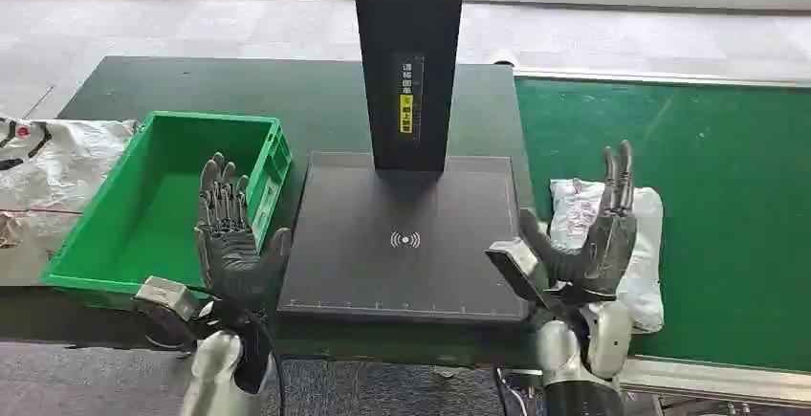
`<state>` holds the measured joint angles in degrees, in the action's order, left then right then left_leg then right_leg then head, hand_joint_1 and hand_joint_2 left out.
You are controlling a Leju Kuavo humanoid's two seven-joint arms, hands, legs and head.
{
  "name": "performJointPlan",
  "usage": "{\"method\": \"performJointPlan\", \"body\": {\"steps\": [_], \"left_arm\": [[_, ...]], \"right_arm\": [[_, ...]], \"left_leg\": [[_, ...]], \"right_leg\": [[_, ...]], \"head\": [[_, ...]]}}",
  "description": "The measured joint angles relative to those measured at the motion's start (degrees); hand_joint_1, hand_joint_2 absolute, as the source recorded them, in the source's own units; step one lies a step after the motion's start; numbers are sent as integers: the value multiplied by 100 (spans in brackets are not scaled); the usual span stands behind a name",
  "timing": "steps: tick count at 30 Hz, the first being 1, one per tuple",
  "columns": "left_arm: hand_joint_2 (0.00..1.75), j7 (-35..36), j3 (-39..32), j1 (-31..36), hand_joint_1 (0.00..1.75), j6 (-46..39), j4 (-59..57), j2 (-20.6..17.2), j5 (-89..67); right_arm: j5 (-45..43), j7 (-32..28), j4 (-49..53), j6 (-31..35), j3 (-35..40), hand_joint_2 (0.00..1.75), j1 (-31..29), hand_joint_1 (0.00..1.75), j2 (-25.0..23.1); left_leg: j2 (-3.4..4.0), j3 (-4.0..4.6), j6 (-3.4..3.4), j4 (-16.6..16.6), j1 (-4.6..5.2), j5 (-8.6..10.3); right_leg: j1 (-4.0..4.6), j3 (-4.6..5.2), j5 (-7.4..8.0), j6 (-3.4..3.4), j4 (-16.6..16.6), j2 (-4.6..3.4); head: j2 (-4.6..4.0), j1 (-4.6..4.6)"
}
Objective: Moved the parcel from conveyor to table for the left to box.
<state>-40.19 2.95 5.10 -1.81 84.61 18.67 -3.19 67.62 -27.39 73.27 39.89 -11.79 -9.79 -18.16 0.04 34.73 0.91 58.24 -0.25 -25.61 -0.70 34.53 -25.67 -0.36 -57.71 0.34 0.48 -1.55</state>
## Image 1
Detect black scanner pillar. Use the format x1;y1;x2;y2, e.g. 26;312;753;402
350;0;469;173

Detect green plastic crate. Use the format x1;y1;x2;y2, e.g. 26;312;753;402
40;110;294;311

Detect yellow black warning label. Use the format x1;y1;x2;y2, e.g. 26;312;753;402
393;53;426;143

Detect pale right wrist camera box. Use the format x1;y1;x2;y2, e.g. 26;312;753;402
485;238;560;311

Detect green conveyor belt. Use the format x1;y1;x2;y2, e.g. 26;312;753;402
514;76;811;374

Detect pale metal conveyor frame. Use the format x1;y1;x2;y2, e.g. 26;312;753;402
493;65;811;409

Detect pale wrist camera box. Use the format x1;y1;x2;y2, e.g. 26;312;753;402
485;238;560;311
131;275;202;324

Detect white plastic parcel bag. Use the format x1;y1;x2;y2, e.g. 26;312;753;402
547;178;666;336

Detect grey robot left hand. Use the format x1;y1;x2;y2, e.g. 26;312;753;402
193;151;294;318

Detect white woven sack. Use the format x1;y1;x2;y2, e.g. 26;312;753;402
0;115;138;288

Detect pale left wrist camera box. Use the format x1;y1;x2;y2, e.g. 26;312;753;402
131;275;202;324

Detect black scanner base plate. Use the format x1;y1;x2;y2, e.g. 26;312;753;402
277;151;534;325

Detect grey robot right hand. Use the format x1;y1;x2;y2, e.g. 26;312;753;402
517;140;639;305

